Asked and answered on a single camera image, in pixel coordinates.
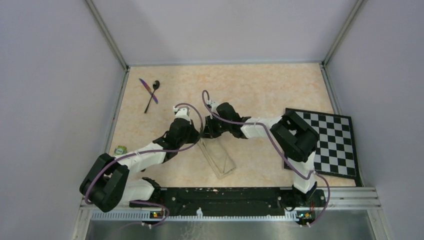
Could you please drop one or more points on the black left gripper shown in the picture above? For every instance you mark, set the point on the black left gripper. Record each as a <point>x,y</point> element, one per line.
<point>194,132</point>

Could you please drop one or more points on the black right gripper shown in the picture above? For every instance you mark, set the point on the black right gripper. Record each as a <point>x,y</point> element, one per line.
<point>209,132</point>

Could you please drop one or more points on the cream cloth napkin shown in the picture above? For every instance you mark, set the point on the cream cloth napkin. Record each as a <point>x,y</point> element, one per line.
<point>217,157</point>

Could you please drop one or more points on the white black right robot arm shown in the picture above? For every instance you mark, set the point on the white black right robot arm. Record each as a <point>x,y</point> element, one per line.
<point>289,133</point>

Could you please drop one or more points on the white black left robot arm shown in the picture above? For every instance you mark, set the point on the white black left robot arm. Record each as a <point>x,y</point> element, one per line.
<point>106,184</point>

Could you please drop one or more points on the black spoon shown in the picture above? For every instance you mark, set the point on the black spoon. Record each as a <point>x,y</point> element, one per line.
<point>155,85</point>

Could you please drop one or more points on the iridescent purple knife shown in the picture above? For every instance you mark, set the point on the iridescent purple knife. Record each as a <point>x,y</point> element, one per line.
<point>149,90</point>

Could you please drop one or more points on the green white small package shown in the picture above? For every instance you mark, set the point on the green white small package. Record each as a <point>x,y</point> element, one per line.
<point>120,150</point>

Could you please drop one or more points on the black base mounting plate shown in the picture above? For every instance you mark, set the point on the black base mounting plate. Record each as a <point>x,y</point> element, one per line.
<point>235,201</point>

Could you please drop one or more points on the black white checkerboard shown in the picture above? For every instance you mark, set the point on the black white checkerboard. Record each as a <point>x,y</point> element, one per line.
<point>336,153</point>

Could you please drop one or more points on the aluminium front rail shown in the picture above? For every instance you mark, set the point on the aluminium front rail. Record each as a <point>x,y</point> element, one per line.
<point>337,198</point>

